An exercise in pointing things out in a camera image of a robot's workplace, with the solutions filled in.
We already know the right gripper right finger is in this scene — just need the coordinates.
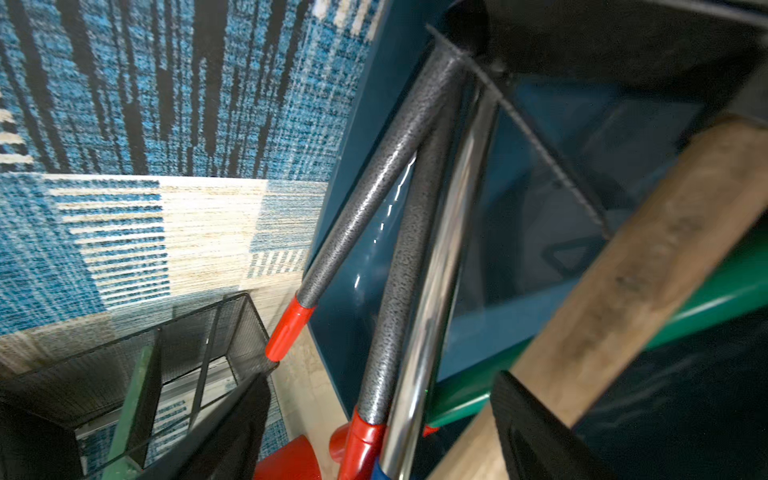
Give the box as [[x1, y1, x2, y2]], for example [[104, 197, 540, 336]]
[[490, 371, 616, 479]]

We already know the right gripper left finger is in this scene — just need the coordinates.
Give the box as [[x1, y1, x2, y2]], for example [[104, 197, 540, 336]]
[[140, 373, 271, 479]]

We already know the grey hoe red grip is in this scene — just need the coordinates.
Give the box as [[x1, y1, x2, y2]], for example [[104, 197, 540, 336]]
[[328, 0, 768, 480], [265, 23, 613, 364]]

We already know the chrome hoe blue grip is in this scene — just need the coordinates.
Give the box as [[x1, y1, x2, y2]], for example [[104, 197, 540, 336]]
[[372, 87, 498, 479]]

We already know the green hoe red grip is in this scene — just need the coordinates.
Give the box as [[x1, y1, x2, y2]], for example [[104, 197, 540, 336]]
[[423, 224, 767, 436]]

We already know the wooden handle dark hoe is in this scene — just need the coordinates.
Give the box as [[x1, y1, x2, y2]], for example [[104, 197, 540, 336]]
[[425, 59, 768, 480]]

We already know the teal plastic storage box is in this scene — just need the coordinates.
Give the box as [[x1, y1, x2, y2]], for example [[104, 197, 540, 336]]
[[305, 0, 768, 480]]

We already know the red pen cup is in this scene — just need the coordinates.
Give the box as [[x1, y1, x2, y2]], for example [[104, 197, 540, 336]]
[[252, 435, 322, 480]]

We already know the black wire shelf rack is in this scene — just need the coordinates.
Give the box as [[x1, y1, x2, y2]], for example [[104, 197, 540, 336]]
[[1, 293, 276, 479]]

